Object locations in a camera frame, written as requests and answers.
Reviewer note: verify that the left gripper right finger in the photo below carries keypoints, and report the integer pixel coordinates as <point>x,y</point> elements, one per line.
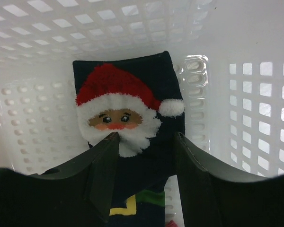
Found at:
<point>215,194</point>

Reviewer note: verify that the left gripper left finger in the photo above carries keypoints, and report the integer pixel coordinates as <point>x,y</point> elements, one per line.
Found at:
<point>77,193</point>

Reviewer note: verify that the navy santa sock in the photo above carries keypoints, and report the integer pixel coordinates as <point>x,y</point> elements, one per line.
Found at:
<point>139,99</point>

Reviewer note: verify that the maroon purple sock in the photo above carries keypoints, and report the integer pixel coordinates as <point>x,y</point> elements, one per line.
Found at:
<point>171,223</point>

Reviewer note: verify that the white plastic basket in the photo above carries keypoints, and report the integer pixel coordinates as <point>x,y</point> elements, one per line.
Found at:
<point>228,56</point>

